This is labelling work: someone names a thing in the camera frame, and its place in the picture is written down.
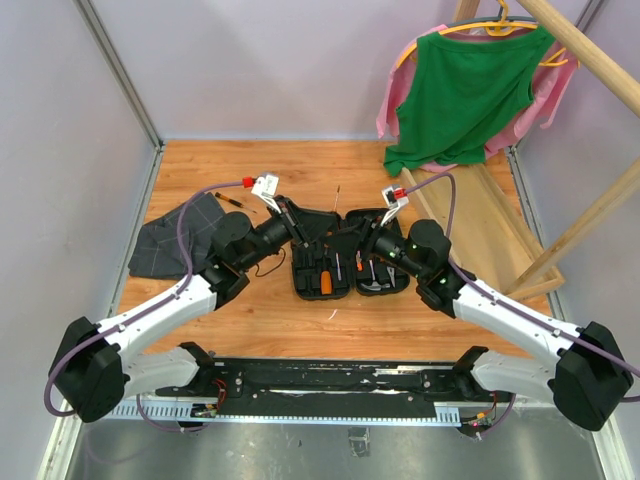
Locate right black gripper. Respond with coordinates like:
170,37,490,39
322,208,426,281

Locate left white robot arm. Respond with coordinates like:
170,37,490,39
43,173,338,423

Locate aluminium frame rail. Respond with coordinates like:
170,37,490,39
72,0,166,151

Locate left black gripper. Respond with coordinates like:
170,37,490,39
240,195,337,271

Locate grey checked cloth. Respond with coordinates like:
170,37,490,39
128,193,225,280

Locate orange-handled screwdriver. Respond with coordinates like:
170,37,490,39
320,270,333,295

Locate green sleeveless shirt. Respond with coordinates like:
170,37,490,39
384,27,554,176

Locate claw hammer black handle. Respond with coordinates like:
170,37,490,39
358,259,392,292

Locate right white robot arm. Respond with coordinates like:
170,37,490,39
327,187,639,431

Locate wooden tray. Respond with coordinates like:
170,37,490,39
409,165,565,300

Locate orange-black pliers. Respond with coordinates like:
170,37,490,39
386,266,396,288

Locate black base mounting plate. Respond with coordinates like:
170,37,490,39
155,357,510,421

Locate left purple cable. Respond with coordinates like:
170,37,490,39
43,177,254,464

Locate black-handled screwdriver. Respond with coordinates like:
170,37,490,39
335,252,342,282

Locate small brown-handled screwdriver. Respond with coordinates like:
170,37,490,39
214,191,258,214

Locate black plastic tool case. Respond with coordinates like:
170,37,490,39
289,208,412,302

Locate wooden rack frame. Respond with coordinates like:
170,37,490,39
452,0,640,284

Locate yellow clothes hanger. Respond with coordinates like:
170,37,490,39
395,1,569,69

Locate pink shirt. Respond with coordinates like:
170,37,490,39
376,25,578,171

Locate orange-black precision screwdriver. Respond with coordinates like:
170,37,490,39
332,184,341,232

